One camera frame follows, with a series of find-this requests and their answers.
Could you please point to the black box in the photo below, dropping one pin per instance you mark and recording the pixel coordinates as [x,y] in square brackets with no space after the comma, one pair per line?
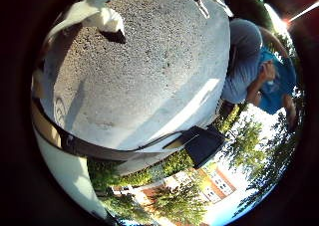
[204,146]

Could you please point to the person in blue shirt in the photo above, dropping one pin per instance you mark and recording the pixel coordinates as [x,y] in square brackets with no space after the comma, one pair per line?
[242,60]

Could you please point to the red brick building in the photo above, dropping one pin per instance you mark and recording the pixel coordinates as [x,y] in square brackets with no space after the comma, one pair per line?
[219,182]

